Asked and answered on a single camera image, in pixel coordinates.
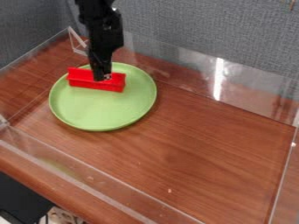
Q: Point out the clear acrylic enclosure walls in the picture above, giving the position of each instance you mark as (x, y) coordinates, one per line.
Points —
(210, 159)

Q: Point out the red rectangular block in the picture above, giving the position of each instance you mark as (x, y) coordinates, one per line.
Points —
(80, 78)

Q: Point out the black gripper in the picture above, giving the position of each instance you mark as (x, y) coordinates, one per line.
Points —
(103, 22)

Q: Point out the white power strip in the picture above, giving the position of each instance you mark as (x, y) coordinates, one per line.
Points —
(60, 216)

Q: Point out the green round plate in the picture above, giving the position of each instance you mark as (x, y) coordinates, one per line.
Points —
(98, 110)

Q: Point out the clear acrylic corner bracket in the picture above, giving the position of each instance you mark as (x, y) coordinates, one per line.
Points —
(79, 44)

